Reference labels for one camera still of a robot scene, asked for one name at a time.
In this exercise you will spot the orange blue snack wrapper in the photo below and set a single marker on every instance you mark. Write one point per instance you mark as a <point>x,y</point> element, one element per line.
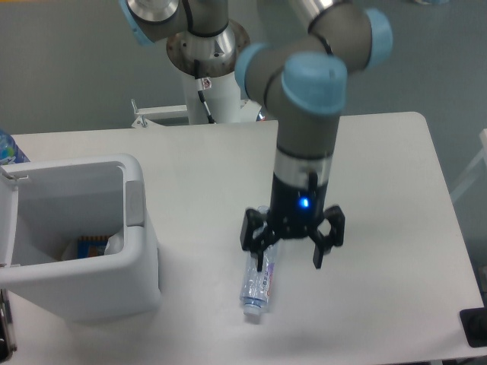
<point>91,246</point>

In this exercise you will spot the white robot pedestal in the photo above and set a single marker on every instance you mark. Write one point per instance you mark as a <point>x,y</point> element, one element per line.
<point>207,100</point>

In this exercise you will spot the crushed clear plastic bottle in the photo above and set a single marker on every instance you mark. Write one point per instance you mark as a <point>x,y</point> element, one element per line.
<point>256,286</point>

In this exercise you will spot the black object at left edge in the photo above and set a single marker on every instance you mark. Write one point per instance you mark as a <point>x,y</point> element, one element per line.
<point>8,338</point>

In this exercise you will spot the white frame at right edge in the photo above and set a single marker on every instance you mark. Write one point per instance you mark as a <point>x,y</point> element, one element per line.
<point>471,173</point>

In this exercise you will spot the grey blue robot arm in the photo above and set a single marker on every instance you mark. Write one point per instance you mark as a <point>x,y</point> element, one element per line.
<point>302,84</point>

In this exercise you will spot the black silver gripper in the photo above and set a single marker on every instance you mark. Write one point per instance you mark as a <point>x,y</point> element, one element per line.
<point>299,186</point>

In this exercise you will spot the blue labelled water bottle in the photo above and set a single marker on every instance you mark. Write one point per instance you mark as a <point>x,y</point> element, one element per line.
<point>10,152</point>

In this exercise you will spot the white trash can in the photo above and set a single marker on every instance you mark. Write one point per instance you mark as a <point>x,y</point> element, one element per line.
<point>46,206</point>

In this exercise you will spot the black clamp at table corner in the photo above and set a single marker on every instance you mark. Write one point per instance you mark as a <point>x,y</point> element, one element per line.
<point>474,326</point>

